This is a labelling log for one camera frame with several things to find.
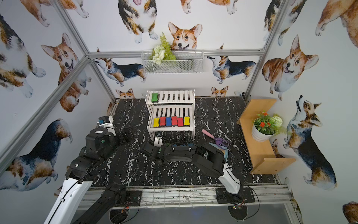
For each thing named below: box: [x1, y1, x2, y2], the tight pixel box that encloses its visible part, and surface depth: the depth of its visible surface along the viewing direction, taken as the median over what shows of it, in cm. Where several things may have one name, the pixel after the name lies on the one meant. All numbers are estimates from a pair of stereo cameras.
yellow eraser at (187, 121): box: [183, 116, 191, 127], surface depth 90 cm
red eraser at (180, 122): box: [177, 117, 184, 127], surface depth 90 cm
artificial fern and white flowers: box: [149, 31, 177, 65], surface depth 82 cm
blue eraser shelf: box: [165, 116, 173, 128], surface depth 89 cm
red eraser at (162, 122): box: [159, 116, 166, 128], surface depth 90 cm
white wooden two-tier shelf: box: [145, 88, 196, 142], surface depth 90 cm
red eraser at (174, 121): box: [171, 115, 179, 128], surface depth 90 cm
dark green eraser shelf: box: [151, 92, 159, 104], surface depth 84 cm
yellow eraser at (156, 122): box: [152, 117, 160, 128], surface depth 90 cm
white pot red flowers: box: [251, 110, 288, 143], surface depth 80 cm
